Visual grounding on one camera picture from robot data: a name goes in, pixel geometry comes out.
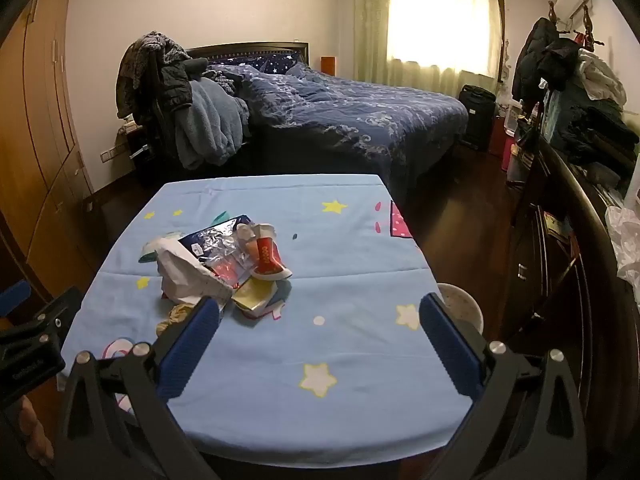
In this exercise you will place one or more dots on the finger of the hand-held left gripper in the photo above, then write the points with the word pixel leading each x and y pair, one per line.
pixel 12 300

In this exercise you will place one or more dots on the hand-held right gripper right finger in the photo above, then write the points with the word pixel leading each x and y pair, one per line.
pixel 450 345

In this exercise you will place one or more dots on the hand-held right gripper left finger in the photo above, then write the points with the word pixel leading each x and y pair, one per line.
pixel 192 345

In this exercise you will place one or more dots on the white round bin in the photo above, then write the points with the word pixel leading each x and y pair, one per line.
pixel 462 305

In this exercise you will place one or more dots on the person's left hand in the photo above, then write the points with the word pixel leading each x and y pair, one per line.
pixel 32 430

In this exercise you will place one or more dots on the yellow flat packet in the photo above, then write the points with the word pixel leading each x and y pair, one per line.
pixel 252 296

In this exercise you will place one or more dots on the green and white wrapper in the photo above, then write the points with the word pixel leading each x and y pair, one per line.
pixel 150 252

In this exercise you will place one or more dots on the crumpled red paper cup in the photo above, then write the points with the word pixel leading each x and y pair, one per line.
pixel 267 257

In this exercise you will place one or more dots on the light blue star-print tablecloth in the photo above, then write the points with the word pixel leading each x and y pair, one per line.
pixel 310 350

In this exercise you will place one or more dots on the teal wrapper scrap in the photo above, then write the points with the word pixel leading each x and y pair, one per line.
pixel 220 216

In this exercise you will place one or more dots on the dark wooden dresser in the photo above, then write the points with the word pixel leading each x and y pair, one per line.
pixel 560 270

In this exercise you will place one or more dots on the wooden wardrobe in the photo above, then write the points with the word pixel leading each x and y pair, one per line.
pixel 35 135

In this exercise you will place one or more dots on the dark bedside table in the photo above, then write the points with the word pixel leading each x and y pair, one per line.
pixel 142 155

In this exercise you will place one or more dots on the pink container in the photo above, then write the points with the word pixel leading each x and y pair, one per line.
pixel 510 155

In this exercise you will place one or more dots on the clear crumpled plastic bag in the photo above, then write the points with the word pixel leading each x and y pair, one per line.
pixel 625 245

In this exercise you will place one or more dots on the red box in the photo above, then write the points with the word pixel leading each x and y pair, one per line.
pixel 500 137

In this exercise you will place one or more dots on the black suitcase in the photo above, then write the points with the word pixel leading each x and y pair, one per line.
pixel 476 117

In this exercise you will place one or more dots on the white plastic jug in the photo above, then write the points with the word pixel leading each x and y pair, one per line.
pixel 512 117

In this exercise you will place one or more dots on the pile of dark clothes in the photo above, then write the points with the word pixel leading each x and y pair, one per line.
pixel 595 135

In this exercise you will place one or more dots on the navy patterned duvet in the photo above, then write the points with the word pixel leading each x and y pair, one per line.
pixel 350 110

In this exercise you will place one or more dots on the grey patterned garment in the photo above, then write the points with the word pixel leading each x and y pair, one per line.
pixel 137 60

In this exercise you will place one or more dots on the navy star-print pillow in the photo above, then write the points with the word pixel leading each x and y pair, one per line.
pixel 270 62

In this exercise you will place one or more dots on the black hanging coats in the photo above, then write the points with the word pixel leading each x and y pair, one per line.
pixel 537 60

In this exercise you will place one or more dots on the dark wooden bed headboard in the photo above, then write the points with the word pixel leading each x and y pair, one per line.
pixel 250 48

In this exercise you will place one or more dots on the orange wooden box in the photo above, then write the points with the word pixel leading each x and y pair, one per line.
pixel 328 65

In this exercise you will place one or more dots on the white crumpled garment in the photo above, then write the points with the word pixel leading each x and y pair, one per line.
pixel 602 77

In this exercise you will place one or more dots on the cream window curtain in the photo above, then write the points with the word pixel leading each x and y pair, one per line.
pixel 435 20

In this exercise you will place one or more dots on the wooden coat rack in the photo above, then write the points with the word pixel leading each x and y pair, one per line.
pixel 586 22

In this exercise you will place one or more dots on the wall socket strip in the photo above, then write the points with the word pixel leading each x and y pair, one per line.
pixel 112 152

